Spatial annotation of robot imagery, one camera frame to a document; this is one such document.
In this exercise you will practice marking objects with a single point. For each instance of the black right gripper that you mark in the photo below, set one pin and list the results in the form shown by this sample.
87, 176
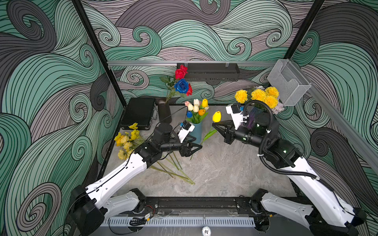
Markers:
229, 133

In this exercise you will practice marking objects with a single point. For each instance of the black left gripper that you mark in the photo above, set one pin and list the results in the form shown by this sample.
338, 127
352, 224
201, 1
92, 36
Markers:
184, 151

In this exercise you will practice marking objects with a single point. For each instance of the teal ceramic vase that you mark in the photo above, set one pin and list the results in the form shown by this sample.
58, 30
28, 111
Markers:
197, 133

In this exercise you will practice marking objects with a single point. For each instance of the yellow ranunculus stem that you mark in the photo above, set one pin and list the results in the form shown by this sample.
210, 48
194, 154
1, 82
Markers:
131, 140

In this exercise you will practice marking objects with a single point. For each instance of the black cylindrical vase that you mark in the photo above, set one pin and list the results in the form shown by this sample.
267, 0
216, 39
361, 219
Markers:
164, 113

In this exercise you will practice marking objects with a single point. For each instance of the yellow flower bunch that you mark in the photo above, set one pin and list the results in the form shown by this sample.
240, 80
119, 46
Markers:
178, 174

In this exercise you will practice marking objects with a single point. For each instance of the pale yellow blossom spray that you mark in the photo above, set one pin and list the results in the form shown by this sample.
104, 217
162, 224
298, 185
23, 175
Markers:
128, 142

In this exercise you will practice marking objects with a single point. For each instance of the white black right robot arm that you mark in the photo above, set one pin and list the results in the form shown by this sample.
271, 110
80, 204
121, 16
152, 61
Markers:
327, 214

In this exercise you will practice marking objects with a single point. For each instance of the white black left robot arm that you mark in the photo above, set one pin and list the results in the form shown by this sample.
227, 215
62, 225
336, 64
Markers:
89, 206

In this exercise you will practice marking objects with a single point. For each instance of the purple glass vase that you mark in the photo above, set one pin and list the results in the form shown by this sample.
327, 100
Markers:
252, 115

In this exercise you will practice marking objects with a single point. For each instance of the yellow tulip bouquet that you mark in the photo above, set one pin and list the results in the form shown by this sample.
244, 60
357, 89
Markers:
197, 111

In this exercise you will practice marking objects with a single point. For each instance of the black hanging tray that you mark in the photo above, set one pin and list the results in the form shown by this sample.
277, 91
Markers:
216, 72

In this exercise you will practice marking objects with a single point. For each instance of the blue rose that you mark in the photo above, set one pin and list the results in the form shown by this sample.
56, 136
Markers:
182, 86

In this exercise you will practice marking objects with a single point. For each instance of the yellow carnation bouquet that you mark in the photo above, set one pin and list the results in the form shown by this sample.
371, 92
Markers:
269, 95

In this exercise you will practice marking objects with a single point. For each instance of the black ribbed hard case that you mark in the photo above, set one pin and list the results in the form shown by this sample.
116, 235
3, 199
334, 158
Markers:
141, 111

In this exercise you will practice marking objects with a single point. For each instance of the red rose stem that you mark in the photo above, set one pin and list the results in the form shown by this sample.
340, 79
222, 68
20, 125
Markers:
170, 81

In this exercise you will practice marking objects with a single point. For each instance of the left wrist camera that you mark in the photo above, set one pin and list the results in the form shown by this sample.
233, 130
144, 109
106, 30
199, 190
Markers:
186, 128

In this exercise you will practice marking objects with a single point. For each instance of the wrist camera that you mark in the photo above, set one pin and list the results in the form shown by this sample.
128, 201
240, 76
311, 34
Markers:
186, 128
237, 115

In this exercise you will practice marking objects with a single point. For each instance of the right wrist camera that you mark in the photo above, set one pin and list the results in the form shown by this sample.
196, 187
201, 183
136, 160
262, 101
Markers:
237, 115

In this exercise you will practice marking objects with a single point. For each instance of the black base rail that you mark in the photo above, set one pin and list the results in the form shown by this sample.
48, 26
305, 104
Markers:
239, 205

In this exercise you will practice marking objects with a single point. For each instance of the clear acrylic wall box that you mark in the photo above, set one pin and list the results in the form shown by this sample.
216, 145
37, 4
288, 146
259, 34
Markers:
288, 78

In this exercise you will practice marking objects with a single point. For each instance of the white slotted cable duct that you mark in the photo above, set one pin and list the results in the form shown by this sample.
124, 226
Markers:
199, 222

